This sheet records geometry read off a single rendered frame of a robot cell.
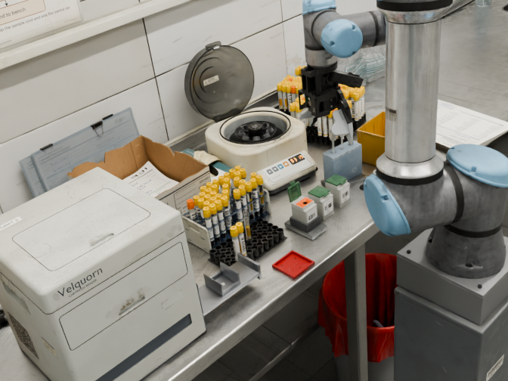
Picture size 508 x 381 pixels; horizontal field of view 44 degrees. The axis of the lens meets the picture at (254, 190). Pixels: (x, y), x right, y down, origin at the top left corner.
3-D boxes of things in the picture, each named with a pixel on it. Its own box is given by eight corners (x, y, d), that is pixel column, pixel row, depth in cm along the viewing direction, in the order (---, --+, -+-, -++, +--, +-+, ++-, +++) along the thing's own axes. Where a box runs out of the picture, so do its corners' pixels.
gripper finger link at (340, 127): (336, 152, 151) (319, 117, 151) (354, 143, 154) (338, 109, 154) (343, 149, 149) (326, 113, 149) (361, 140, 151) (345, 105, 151)
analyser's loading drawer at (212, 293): (188, 332, 125) (184, 313, 122) (168, 317, 129) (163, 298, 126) (261, 278, 136) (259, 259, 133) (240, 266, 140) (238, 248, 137)
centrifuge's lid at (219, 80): (182, 54, 170) (168, 51, 176) (202, 140, 181) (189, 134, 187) (247, 32, 179) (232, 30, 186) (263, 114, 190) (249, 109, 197)
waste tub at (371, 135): (399, 174, 168) (399, 141, 163) (356, 162, 176) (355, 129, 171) (423, 153, 176) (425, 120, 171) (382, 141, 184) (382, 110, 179)
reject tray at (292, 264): (294, 280, 137) (293, 277, 137) (271, 267, 142) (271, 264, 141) (314, 264, 141) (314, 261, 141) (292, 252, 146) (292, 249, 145)
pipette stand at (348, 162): (339, 193, 164) (337, 160, 159) (320, 184, 169) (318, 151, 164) (366, 178, 168) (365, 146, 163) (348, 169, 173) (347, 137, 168)
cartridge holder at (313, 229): (312, 240, 148) (311, 228, 146) (284, 227, 154) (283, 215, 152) (327, 230, 151) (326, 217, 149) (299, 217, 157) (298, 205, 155)
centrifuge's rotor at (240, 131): (251, 167, 169) (248, 144, 166) (220, 148, 181) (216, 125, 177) (295, 147, 176) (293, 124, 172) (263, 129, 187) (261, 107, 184)
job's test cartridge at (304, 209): (307, 231, 149) (305, 209, 146) (292, 224, 152) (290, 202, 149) (318, 223, 152) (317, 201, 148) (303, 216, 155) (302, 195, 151)
